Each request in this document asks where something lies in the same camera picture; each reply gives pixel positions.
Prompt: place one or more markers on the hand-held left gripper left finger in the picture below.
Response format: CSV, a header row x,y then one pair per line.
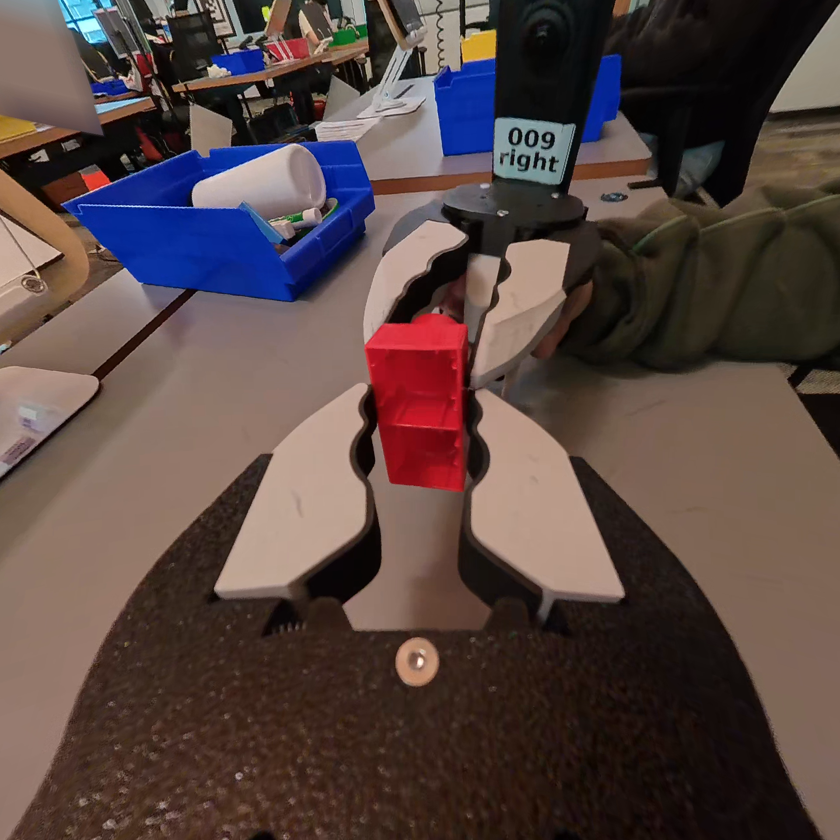
x,y
302,512

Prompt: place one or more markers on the grey cardboard sheet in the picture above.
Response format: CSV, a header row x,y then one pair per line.
x,y
341,98
210,131

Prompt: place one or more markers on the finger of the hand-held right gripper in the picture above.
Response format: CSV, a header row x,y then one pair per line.
x,y
400,256
525,308

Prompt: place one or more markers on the person's right forearm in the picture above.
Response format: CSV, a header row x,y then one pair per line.
x,y
709,289

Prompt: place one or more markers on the wooden sign board with paper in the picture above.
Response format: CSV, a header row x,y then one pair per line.
x,y
75,262

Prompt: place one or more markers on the small blue bin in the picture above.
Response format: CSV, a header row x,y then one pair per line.
x,y
239,62

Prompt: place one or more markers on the blue storage bin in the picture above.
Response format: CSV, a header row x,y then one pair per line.
x,y
184,249

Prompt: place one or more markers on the white cylinder roll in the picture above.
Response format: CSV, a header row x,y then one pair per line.
x,y
262,177

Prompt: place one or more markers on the white paper sheets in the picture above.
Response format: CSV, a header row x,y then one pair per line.
x,y
348,128

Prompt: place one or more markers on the blue bin with white tag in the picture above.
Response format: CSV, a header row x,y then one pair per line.
x,y
466,118

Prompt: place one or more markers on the red box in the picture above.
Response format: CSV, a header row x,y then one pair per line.
x,y
287,49

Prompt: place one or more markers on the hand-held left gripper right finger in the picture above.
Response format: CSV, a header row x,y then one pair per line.
x,y
538,518

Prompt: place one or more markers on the white rounded base board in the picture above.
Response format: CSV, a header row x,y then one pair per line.
x,y
59,394

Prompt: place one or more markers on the person's right hand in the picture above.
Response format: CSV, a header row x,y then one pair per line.
x,y
571,315

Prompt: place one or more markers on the black board on white stand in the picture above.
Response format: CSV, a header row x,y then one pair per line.
x,y
407,23

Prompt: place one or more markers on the white green marker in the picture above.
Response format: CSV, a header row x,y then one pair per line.
x,y
295,218

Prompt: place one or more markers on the yellow bin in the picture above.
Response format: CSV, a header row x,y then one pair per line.
x,y
479,47

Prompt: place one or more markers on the red building block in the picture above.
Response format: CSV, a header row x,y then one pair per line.
x,y
420,394

